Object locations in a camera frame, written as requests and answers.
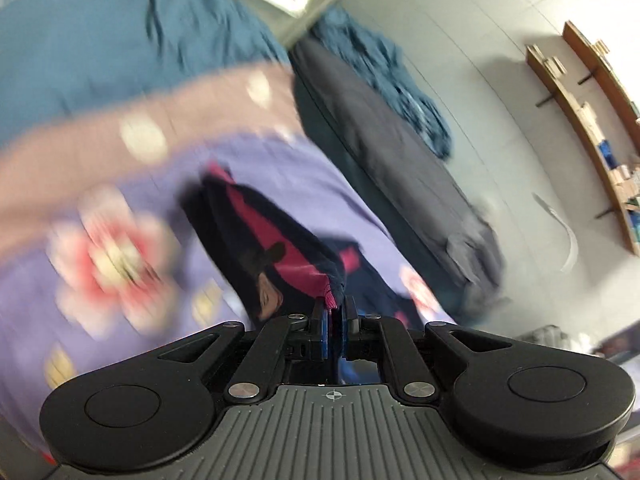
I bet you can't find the long wooden wall shelf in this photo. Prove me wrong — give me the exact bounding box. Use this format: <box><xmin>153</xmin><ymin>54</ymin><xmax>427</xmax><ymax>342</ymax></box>
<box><xmin>525</xmin><ymin>44</ymin><xmax>640</xmax><ymax>257</ymax></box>

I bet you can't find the navy pink printed garment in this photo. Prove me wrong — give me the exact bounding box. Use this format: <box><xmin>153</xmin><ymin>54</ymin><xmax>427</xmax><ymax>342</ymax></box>
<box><xmin>179</xmin><ymin>160</ymin><xmax>426</xmax><ymax>386</ymax></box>

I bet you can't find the blue bedsheet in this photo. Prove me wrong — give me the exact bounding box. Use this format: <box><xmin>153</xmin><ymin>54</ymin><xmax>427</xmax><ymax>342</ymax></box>
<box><xmin>0</xmin><ymin>0</ymin><xmax>292</xmax><ymax>153</ymax></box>

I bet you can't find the blue quilt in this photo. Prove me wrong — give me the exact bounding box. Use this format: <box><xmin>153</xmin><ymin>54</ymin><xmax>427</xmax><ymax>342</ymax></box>
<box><xmin>310</xmin><ymin>7</ymin><xmax>455</xmax><ymax>162</ymax></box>

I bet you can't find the purple floral blanket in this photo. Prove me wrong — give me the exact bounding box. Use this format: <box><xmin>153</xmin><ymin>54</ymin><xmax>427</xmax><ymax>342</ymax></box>
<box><xmin>0</xmin><ymin>62</ymin><xmax>453</xmax><ymax>463</ymax></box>

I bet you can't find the white curved strip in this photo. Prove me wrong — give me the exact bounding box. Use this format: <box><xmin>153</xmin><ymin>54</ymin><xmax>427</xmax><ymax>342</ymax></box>
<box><xmin>532</xmin><ymin>192</ymin><xmax>581</xmax><ymax>273</ymax></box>

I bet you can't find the short wooden wall shelf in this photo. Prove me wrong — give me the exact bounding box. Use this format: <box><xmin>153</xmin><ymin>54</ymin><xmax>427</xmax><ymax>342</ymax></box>
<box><xmin>562</xmin><ymin>20</ymin><xmax>640</xmax><ymax>153</ymax></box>

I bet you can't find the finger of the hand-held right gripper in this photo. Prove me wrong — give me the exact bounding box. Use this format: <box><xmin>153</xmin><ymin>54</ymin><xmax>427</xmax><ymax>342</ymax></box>
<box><xmin>159</xmin><ymin>299</ymin><xmax>332</xmax><ymax>405</ymax></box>
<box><xmin>341</xmin><ymin>294</ymin><xmax>516</xmax><ymax>407</ymax></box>

